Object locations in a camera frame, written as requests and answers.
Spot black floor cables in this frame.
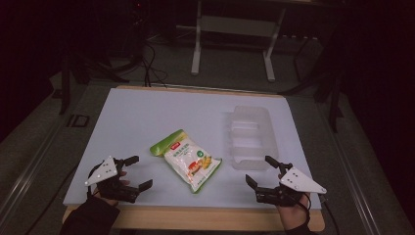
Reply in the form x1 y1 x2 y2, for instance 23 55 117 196
140 40 169 88

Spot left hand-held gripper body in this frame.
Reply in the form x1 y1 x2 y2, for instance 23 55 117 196
84 156 141 204

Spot person's right hand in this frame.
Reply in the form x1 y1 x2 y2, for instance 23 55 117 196
277 193 311 233

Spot wooden table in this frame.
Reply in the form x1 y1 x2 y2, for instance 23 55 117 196
62 85 326 232

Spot metal floor rail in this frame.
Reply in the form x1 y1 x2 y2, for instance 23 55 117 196
317 104 383 235
0 111 77 223

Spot black floor socket box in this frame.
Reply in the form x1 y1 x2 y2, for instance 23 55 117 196
66 114 90 128

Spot white table mat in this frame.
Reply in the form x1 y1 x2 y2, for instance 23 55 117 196
63 87 322 210

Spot black metal stand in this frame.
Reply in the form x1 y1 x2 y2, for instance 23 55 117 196
327 65 345 133

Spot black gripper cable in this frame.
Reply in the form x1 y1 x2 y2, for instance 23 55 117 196
303 191 341 235
85 162 103 199

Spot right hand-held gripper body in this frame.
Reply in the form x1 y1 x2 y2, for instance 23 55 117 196
255 163 328 208

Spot white metal desk frame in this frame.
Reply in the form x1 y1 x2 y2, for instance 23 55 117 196
190 0 288 82

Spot green and white snack packet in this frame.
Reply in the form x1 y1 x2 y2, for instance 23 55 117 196
149 128 223 194

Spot person's left hand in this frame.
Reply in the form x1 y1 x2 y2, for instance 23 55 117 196
93 171 130 208

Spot clear plastic tray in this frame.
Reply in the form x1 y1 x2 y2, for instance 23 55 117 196
226 105 280 171

